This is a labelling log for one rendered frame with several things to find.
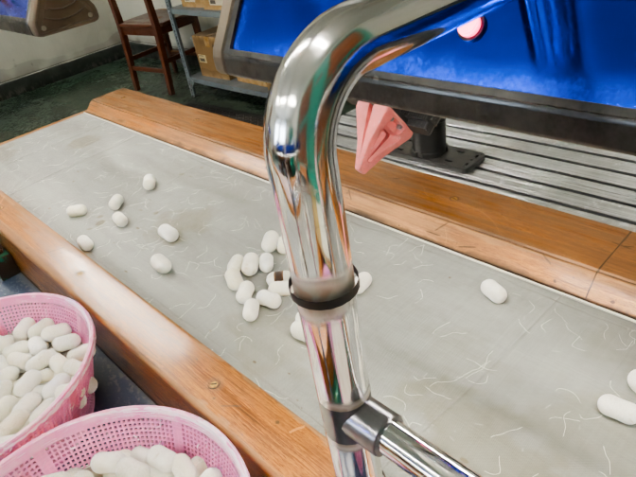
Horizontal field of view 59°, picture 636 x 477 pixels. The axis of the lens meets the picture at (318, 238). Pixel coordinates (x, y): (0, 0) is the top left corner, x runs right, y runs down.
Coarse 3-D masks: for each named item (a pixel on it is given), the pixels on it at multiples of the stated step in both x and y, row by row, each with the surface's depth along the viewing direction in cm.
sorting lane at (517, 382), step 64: (64, 128) 130; (64, 192) 100; (128, 192) 97; (192, 192) 93; (256, 192) 90; (128, 256) 79; (192, 256) 77; (384, 256) 70; (448, 256) 68; (192, 320) 66; (256, 320) 64; (384, 320) 61; (448, 320) 59; (512, 320) 58; (576, 320) 57; (384, 384) 53; (448, 384) 52; (512, 384) 51; (576, 384) 50; (448, 448) 47; (512, 448) 46; (576, 448) 45
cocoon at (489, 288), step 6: (486, 282) 61; (492, 282) 60; (486, 288) 60; (492, 288) 60; (498, 288) 59; (486, 294) 60; (492, 294) 59; (498, 294) 59; (504, 294) 59; (492, 300) 60; (498, 300) 59; (504, 300) 60
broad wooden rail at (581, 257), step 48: (144, 96) 133; (192, 144) 107; (240, 144) 100; (384, 192) 78; (432, 192) 77; (480, 192) 75; (432, 240) 71; (480, 240) 67; (528, 240) 64; (576, 240) 63; (624, 240) 62; (576, 288) 59; (624, 288) 57
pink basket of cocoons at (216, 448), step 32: (96, 416) 52; (128, 416) 52; (160, 416) 51; (192, 416) 50; (32, 448) 50; (64, 448) 51; (96, 448) 52; (128, 448) 53; (192, 448) 51; (224, 448) 47
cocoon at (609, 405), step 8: (600, 400) 47; (608, 400) 46; (616, 400) 46; (624, 400) 46; (600, 408) 47; (608, 408) 46; (616, 408) 46; (624, 408) 45; (632, 408) 45; (616, 416) 46; (624, 416) 45; (632, 416) 45; (632, 424) 46
